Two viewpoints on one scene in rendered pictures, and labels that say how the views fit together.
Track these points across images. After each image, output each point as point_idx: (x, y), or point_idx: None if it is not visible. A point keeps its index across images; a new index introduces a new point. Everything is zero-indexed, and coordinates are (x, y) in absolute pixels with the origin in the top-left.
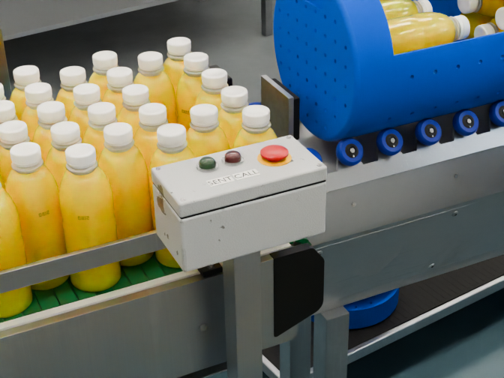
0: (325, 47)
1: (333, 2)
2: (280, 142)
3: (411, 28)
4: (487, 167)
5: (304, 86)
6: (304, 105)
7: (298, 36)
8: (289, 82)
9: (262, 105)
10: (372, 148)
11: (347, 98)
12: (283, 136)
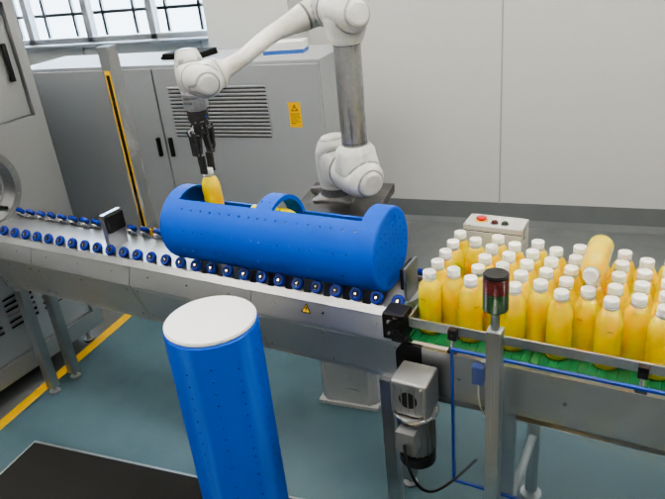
0: (397, 235)
1: (398, 210)
2: (470, 223)
3: None
4: None
5: (390, 268)
6: (391, 277)
7: (386, 249)
8: (384, 279)
9: (407, 282)
10: None
11: (406, 242)
12: (466, 224)
